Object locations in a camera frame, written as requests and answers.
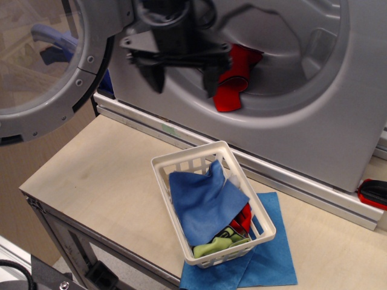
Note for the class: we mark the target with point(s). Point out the blue cloth in basket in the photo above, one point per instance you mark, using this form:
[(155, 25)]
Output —
[(205, 204)]

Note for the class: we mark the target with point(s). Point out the red cloth in basket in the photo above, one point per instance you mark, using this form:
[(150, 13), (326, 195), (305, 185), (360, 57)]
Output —
[(241, 222)]

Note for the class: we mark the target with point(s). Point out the red and black clamp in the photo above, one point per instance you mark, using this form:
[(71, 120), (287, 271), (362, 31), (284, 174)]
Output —
[(373, 192)]

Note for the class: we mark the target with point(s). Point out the grey toy washing machine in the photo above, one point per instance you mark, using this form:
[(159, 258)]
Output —
[(315, 103)]

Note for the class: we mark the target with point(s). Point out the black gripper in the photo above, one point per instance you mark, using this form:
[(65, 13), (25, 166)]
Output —
[(154, 45)]

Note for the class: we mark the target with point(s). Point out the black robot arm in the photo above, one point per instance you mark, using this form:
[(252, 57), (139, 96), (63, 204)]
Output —
[(203, 14)]

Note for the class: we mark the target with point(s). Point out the blue paper towel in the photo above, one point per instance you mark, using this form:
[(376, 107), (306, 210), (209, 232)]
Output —
[(268, 264)]

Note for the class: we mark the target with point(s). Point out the green cloth in basket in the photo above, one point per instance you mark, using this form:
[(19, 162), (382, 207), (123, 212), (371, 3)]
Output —
[(216, 245)]

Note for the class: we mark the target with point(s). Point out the red cloth with dark trim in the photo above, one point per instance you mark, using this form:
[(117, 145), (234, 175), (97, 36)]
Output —
[(236, 80)]

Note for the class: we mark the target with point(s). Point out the white plastic basket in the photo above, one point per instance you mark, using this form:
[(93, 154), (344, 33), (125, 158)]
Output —
[(198, 160)]

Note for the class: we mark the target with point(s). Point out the aluminium profile rail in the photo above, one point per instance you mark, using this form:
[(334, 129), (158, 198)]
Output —
[(336, 201)]

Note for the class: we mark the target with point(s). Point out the black base with cable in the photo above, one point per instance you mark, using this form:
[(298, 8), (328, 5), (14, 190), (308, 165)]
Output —
[(41, 276)]

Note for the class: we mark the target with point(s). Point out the grey round washer door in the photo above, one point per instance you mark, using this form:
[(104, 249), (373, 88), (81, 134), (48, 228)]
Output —
[(54, 55)]

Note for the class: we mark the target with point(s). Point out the metal table frame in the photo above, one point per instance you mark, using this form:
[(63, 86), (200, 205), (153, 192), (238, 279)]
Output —
[(76, 243)]

